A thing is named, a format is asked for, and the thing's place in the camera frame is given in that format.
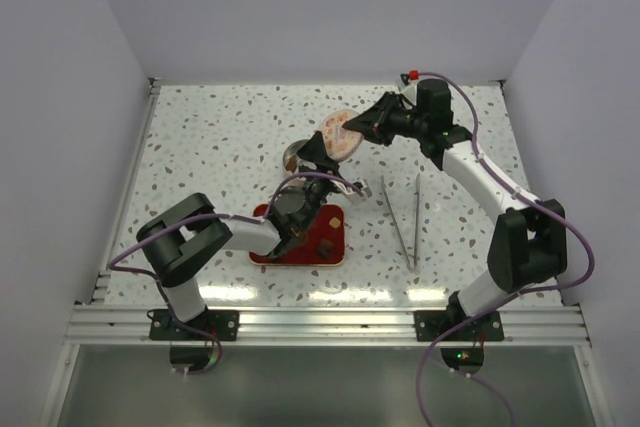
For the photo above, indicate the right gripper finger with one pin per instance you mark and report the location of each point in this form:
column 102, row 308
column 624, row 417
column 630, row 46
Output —
column 376, row 125
column 394, row 101

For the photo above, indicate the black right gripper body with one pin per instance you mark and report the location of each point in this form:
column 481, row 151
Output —
column 420, row 123

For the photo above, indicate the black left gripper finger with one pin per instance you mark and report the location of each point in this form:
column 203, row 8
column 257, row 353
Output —
column 340, row 185
column 314, row 151

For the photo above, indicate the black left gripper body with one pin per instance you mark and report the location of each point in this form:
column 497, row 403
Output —
column 316, row 191

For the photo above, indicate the brown rectangular chocolate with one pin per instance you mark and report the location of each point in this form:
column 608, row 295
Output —
column 291, row 165

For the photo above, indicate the round metal tin lid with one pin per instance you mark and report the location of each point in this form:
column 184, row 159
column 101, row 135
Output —
column 340, row 143

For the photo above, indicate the metal tweezers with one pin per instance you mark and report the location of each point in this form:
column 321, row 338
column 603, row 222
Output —
column 410, row 256

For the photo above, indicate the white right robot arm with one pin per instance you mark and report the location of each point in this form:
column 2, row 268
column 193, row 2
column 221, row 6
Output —
column 528, row 245

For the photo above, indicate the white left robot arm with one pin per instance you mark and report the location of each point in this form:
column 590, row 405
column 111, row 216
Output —
column 180, row 241

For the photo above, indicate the dark ridged chocolate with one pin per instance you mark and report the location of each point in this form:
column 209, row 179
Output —
column 324, row 248

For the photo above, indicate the round metal tin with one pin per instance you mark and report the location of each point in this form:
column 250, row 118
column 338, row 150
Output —
column 291, row 153

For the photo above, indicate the red rectangular tray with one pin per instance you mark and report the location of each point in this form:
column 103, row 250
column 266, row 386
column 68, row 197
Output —
column 330, row 225

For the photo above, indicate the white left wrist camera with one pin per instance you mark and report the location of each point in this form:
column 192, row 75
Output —
column 355, row 193

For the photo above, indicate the black left base bracket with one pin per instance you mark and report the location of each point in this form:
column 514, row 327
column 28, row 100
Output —
column 223, row 324

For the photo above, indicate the black base bracket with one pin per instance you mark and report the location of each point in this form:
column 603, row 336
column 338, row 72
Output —
column 430, row 324
column 223, row 324

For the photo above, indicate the black right base bracket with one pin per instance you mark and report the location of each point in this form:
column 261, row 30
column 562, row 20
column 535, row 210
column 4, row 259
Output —
column 430, row 324

